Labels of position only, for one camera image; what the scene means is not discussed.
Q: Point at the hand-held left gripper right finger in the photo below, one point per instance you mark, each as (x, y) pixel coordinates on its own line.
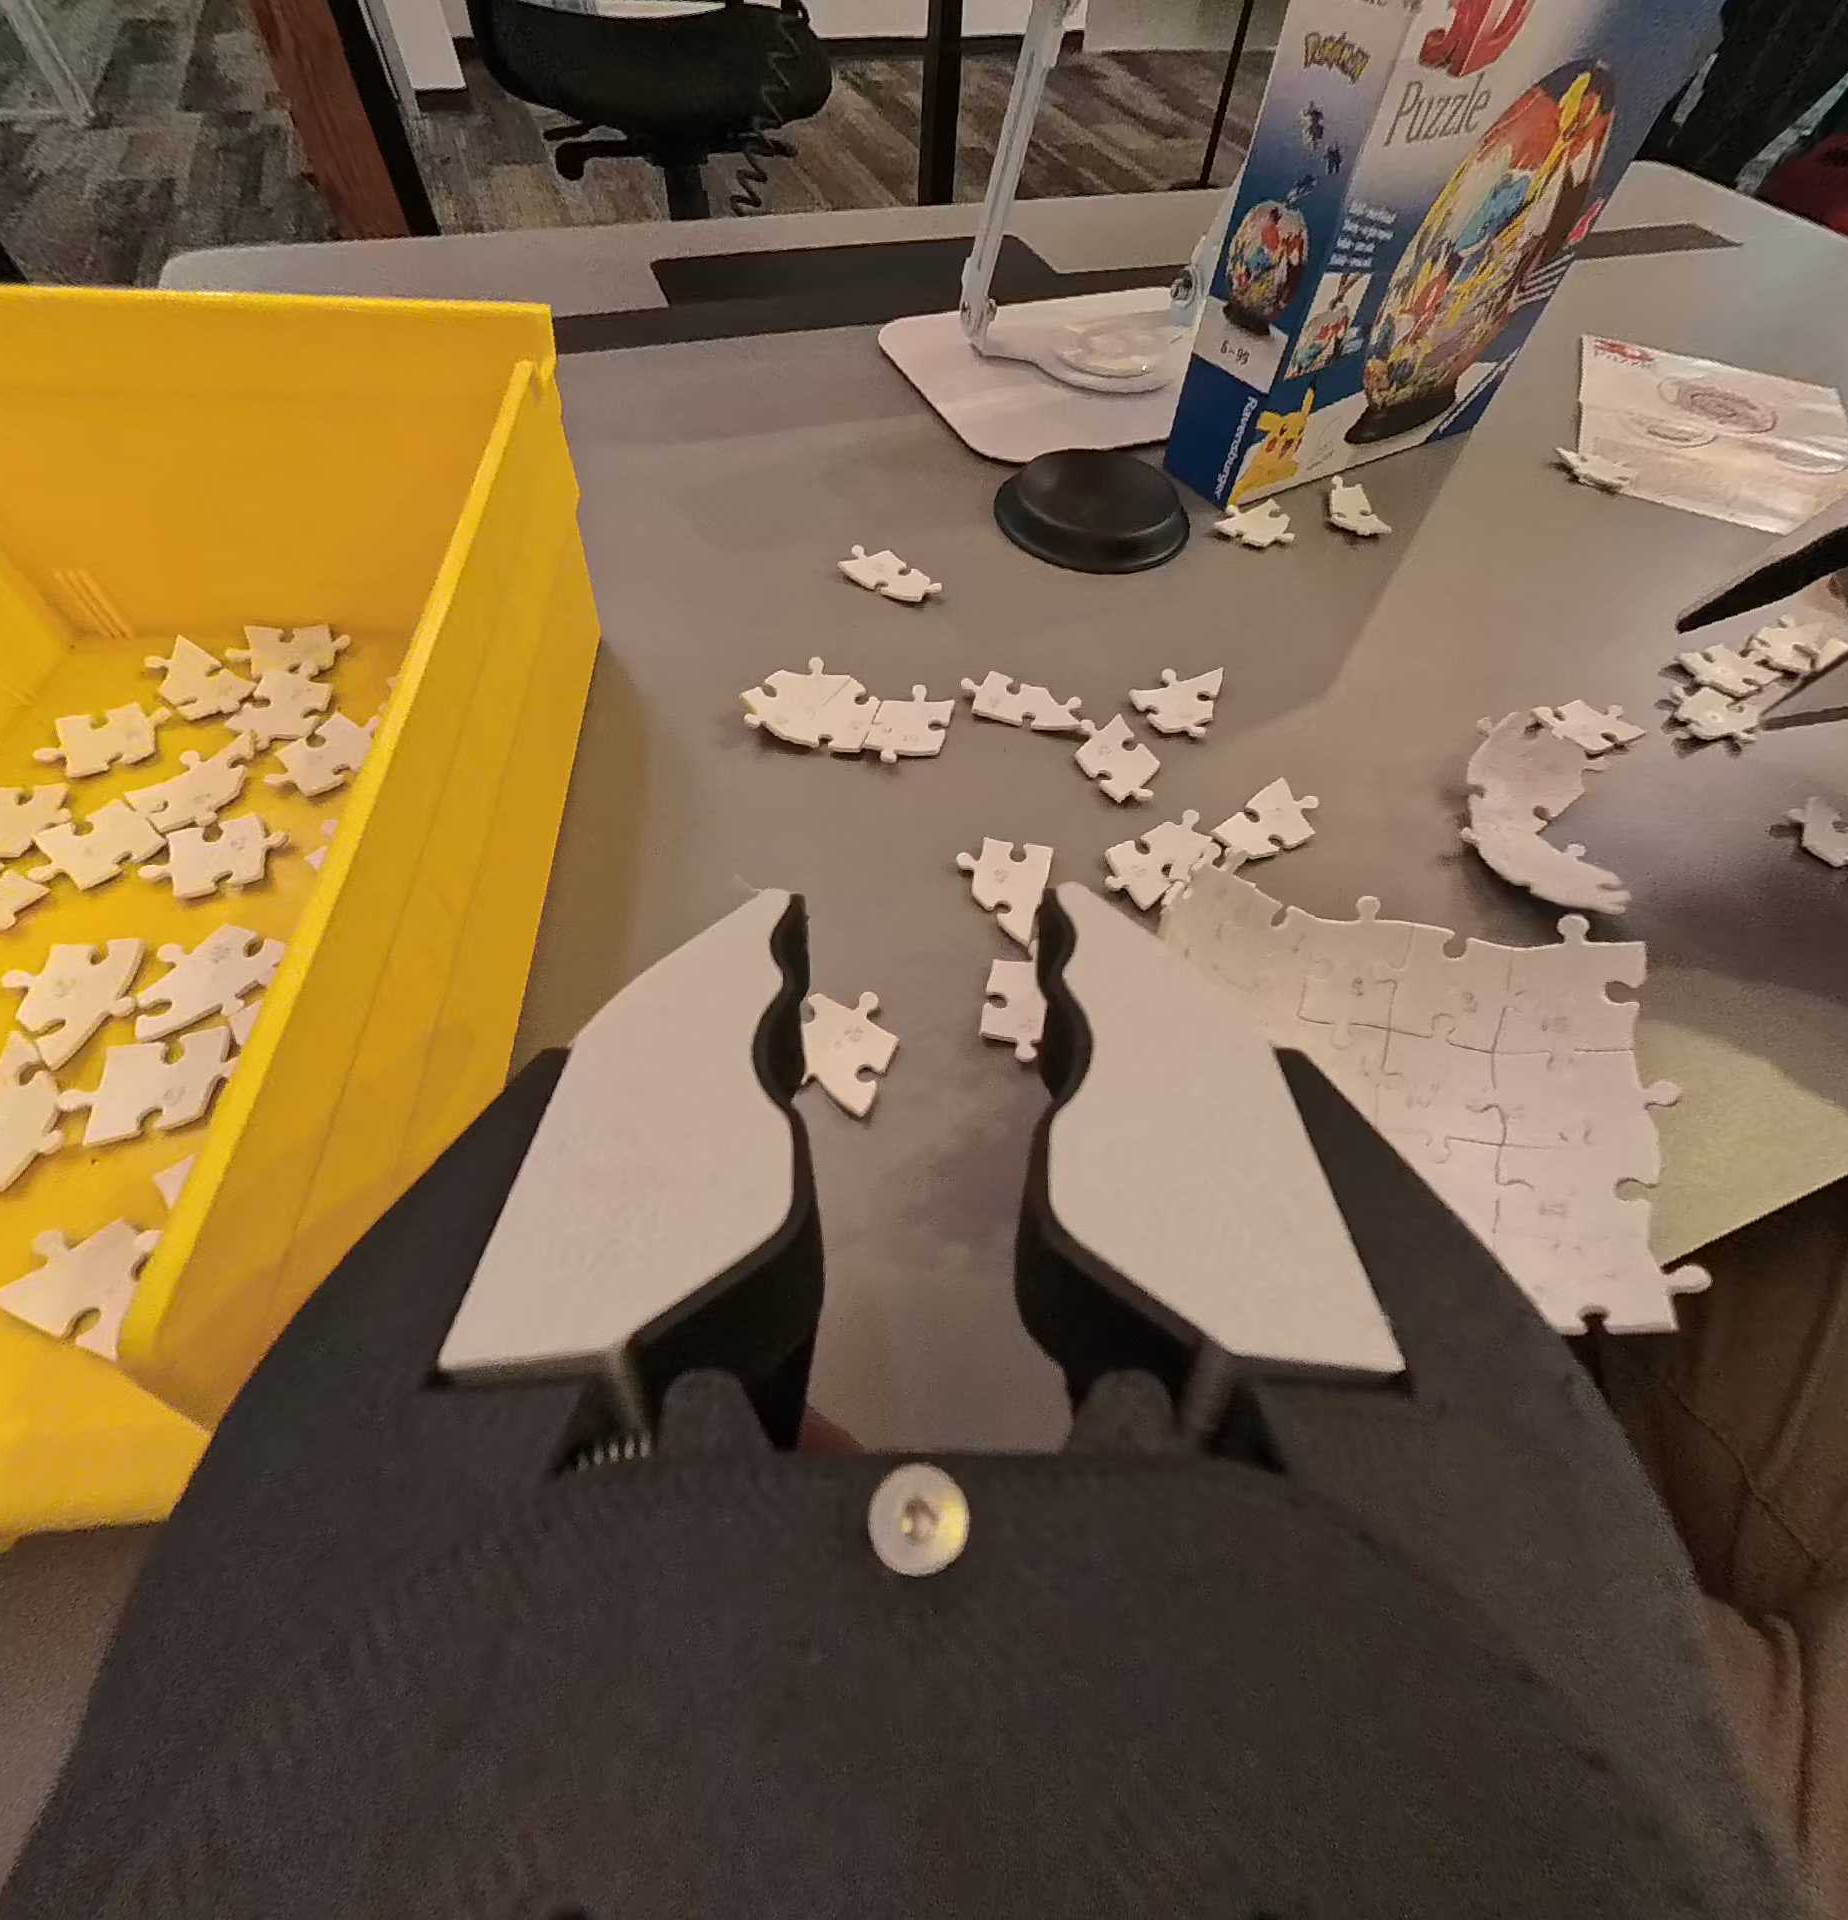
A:
(1210, 1200)

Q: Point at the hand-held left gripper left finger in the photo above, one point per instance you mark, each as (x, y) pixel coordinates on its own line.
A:
(625, 1200)

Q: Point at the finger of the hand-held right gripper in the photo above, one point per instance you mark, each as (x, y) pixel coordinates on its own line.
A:
(1847, 682)
(1826, 563)

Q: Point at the partly built white puzzle ball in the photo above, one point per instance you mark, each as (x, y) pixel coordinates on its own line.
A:
(1465, 1052)

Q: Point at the curved joined puzzle strip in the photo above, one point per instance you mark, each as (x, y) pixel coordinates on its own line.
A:
(1516, 812)

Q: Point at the yellow plastic bin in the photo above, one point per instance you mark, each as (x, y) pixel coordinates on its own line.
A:
(459, 825)

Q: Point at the heap of white puzzle pieces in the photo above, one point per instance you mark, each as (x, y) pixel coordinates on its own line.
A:
(160, 1082)

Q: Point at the white jointed lamp arm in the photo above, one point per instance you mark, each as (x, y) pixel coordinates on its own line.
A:
(1016, 150)

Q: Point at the colourful cardboard puzzle box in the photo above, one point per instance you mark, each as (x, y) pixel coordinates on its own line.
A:
(1436, 227)

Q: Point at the joined white puzzle strip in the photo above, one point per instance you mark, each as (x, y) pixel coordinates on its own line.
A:
(820, 707)

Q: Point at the white printed instruction sheet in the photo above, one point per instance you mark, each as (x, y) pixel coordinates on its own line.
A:
(1720, 437)

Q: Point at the red plastic container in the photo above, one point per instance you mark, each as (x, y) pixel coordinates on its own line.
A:
(1832, 187)

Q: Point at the black round stand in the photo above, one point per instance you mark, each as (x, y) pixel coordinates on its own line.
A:
(1091, 517)

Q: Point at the white rounded flat pad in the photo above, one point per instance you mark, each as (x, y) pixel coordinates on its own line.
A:
(986, 392)

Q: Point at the black office chair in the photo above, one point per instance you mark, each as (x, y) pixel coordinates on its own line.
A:
(639, 62)

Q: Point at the wooden post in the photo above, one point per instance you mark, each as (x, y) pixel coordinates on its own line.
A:
(340, 120)

